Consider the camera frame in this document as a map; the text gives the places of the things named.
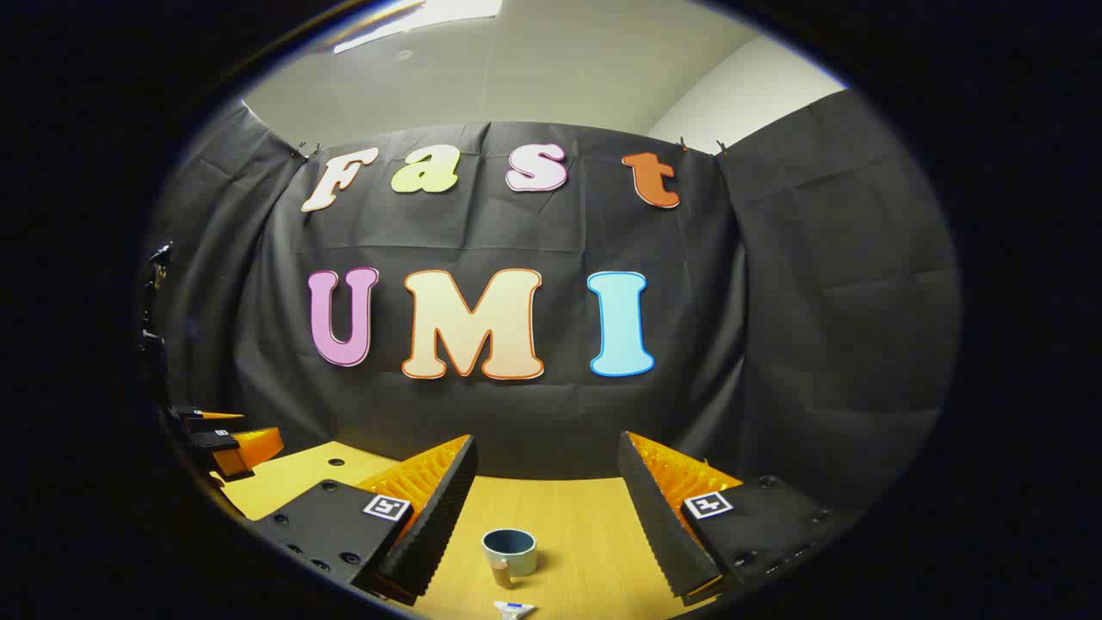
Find light blue cup wooden handle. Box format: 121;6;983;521
481;528;539;590

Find black backdrop cloth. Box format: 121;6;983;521
142;90;961;518

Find wooden desktop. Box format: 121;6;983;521
211;441;750;620

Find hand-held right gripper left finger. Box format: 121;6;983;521
250;435;480;606

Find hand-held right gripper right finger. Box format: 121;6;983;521
617;431;862;606

